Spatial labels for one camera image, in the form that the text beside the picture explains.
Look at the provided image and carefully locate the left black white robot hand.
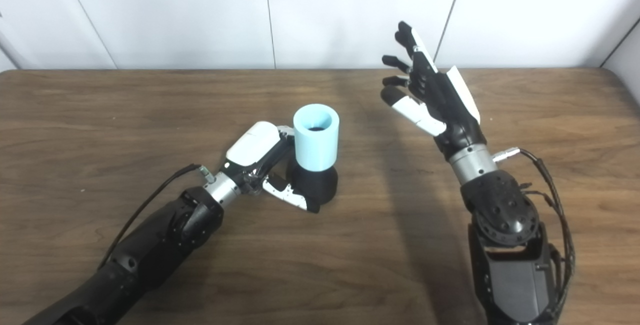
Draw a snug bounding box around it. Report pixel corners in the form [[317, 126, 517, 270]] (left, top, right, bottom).
[[220, 121, 321, 214]]

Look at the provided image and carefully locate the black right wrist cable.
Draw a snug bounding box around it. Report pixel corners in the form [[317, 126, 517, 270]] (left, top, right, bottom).
[[492, 147, 576, 316]]

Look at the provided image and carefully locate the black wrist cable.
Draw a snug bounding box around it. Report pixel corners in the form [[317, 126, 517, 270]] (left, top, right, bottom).
[[492, 147, 576, 316], [97, 163, 217, 271]]

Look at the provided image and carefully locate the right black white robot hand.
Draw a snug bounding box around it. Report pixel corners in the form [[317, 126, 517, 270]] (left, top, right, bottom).
[[380, 21, 487, 161]]

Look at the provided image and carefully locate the black flared nozzle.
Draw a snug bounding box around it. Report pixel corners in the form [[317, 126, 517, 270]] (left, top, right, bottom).
[[290, 162, 339, 207]]

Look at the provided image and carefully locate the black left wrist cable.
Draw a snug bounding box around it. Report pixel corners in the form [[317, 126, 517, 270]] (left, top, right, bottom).
[[97, 163, 217, 271]]

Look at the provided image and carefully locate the light blue cylinder cup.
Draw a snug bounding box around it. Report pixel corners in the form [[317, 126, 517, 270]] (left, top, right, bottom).
[[292, 103, 341, 172]]

